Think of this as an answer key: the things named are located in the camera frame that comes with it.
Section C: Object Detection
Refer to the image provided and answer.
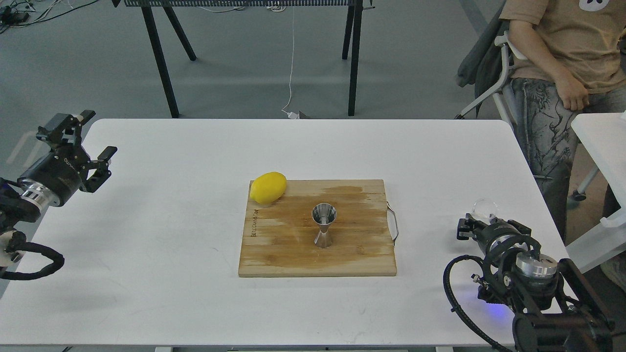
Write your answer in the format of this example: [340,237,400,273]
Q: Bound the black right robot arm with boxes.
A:
[443,214,615,352]

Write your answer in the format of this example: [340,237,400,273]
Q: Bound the white grey office chair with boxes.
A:
[454,0,602,202]

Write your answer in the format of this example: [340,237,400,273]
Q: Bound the person in tan shirt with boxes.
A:
[499,0,626,240]

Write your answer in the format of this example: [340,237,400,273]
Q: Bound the white side table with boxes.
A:
[566,112,626,274]

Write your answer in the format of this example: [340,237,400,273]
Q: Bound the white cable with plug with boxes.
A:
[281,6,306,119]

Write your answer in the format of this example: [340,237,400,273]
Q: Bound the small clear glass cup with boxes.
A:
[470,198,499,223]

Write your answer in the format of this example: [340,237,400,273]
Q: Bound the black metal frame table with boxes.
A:
[111,0,374,118]

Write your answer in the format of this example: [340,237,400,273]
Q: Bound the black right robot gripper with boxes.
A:
[457,219,534,267]

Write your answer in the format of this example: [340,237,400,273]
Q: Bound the wooden cutting board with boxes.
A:
[238,179,397,278]

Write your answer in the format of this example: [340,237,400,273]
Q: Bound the steel double jigger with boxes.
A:
[312,203,337,249]

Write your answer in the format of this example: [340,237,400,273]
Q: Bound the yellow lemon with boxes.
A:
[249,172,288,205]

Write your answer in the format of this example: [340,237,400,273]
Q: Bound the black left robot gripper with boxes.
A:
[18,110,118,207]

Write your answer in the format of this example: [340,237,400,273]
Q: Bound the black cables on floor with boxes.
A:
[0,0,101,35]

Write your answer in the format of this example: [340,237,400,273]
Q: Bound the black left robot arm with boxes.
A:
[0,110,117,281]

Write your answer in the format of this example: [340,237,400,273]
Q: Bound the person's right hand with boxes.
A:
[555,76,590,111]

